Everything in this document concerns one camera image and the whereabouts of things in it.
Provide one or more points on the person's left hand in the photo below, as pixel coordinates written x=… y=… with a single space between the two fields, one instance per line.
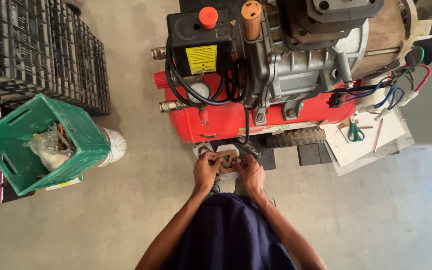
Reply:
x=205 y=174

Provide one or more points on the red pencil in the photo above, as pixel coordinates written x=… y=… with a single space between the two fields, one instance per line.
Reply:
x=378 y=135

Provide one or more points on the red compressor tank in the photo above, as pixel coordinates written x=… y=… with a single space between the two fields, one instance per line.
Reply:
x=223 y=118

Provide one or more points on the clear plastic bag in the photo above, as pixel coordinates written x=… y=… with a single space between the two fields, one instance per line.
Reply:
x=47 y=148

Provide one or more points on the red switch knob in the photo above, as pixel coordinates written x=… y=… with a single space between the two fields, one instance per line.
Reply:
x=208 y=17

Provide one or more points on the black rubber wheel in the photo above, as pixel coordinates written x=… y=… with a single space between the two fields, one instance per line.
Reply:
x=296 y=138

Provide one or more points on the white plastic bucket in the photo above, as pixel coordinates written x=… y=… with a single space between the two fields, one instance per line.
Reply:
x=115 y=145

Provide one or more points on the grey metal valve plate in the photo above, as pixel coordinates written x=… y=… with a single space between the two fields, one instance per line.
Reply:
x=202 y=149

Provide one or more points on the round pressure gauge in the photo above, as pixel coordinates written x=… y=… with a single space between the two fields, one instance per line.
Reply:
x=199 y=90

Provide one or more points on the brown cardboard gasket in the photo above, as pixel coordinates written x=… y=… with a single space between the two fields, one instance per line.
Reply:
x=228 y=165

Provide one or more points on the orange cylindrical air filter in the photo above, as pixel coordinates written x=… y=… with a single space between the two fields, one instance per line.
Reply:
x=251 y=20

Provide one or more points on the red regulator knob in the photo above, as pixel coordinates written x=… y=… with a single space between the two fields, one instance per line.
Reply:
x=161 y=80

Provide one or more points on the person's left fingers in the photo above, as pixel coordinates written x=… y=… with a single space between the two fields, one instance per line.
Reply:
x=210 y=158

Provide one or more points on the navy blue shirt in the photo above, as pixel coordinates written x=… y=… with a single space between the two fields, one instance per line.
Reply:
x=229 y=236

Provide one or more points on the grey compressor pump motor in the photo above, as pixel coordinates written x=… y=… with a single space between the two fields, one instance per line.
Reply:
x=313 y=56

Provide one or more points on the green plastic crate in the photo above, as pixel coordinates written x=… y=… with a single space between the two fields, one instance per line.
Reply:
x=84 y=135

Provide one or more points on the person's right fingers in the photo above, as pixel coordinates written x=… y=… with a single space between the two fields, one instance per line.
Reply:
x=243 y=162

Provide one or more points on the black rubber foot block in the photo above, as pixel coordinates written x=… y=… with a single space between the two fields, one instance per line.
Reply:
x=313 y=154

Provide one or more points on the stack of black plastic crates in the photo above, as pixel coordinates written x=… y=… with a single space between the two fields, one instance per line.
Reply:
x=32 y=48

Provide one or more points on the black pressure switch box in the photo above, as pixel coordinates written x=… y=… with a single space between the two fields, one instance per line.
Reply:
x=197 y=33

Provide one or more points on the white paper sheet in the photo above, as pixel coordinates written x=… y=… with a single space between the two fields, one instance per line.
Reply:
x=366 y=138

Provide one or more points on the person's right hand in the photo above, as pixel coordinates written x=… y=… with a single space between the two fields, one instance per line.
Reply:
x=252 y=178

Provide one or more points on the clear plastic sheet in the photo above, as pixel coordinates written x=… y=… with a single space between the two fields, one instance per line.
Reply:
x=396 y=150

